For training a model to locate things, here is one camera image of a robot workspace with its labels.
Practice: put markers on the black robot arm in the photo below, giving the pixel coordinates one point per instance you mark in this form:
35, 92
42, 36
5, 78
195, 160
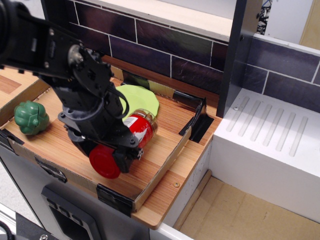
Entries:
49, 51

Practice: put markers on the green toy bell pepper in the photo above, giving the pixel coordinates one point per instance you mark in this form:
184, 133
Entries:
31, 117

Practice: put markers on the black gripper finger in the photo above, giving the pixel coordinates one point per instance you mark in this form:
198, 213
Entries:
85, 146
124, 157

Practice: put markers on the white sink drainboard unit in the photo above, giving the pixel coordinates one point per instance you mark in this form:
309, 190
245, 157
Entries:
270, 149

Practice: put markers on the dark grey vertical post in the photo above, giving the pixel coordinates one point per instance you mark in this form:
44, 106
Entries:
244, 26

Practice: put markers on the red-lidded basil spice bottle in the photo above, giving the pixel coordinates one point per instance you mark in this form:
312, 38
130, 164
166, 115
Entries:
137, 130

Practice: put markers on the light green plastic plate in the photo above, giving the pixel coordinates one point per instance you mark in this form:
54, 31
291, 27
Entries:
139, 97

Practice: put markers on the grey oven front panel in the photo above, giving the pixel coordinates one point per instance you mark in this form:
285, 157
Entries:
75, 223

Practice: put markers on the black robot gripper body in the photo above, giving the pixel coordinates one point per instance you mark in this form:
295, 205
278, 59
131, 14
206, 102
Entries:
97, 117

